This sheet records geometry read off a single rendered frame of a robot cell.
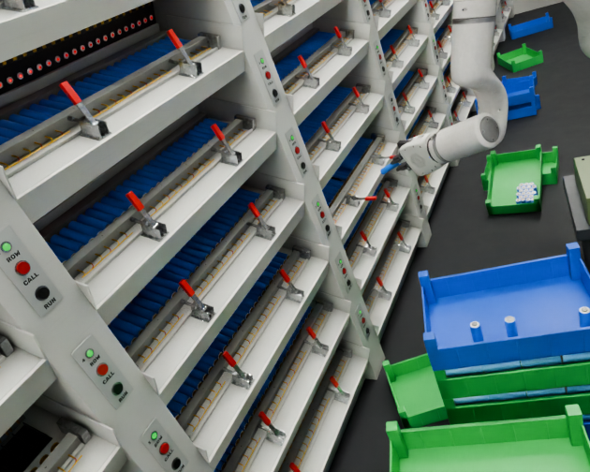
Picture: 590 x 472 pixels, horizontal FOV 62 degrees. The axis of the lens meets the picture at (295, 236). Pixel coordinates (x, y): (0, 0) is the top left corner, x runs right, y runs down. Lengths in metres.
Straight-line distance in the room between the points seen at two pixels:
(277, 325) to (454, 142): 0.60
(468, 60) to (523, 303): 0.53
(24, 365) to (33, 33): 0.45
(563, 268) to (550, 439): 0.33
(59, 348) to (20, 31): 0.43
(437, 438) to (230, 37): 0.89
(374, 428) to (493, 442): 0.63
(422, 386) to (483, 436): 0.66
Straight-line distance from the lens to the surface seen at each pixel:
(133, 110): 0.90
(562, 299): 1.06
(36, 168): 0.79
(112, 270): 0.84
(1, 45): 0.78
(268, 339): 1.15
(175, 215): 0.93
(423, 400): 1.55
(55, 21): 0.84
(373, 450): 1.49
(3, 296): 0.72
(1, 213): 0.72
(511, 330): 0.94
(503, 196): 2.28
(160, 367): 0.92
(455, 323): 1.04
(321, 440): 1.42
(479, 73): 1.21
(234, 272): 1.05
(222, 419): 1.05
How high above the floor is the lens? 1.19
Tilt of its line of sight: 28 degrees down
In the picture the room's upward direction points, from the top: 23 degrees counter-clockwise
